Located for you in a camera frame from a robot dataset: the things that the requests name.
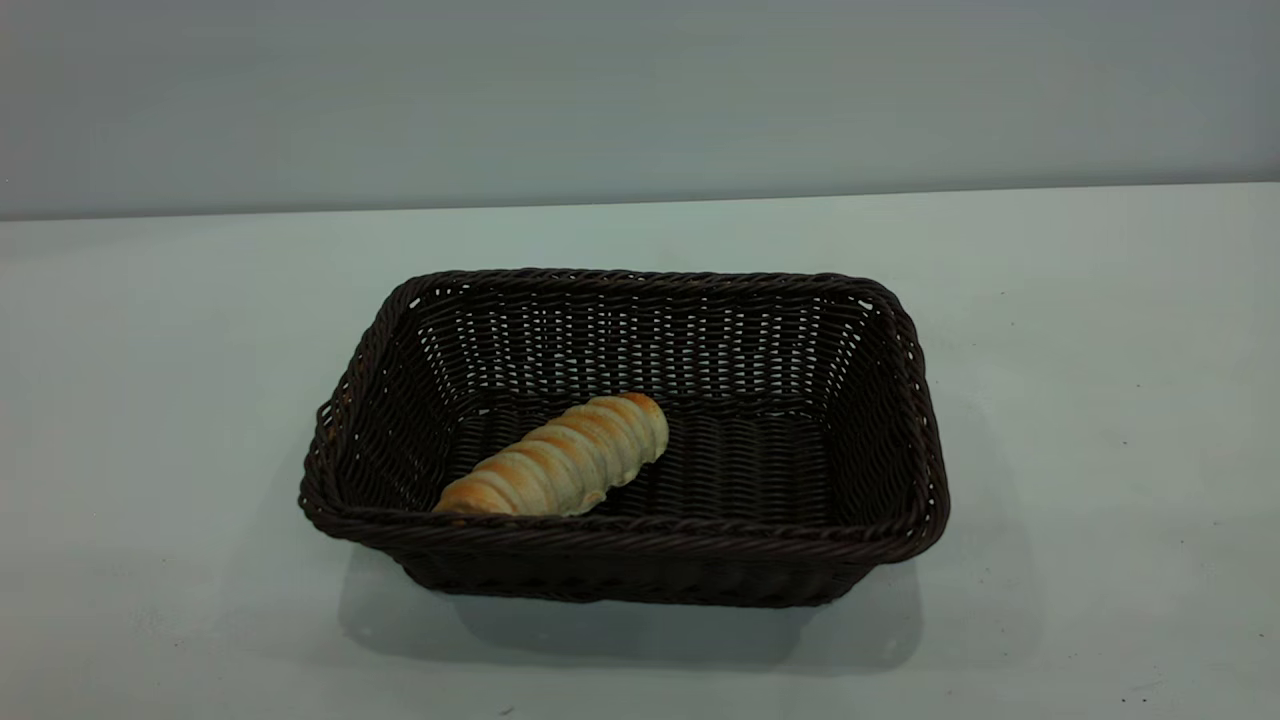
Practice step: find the spiral ridged bread roll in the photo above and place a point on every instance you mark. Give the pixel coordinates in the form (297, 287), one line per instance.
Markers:
(560, 460)

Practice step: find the dark brown woven basket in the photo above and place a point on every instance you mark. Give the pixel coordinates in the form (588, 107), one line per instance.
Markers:
(750, 460)

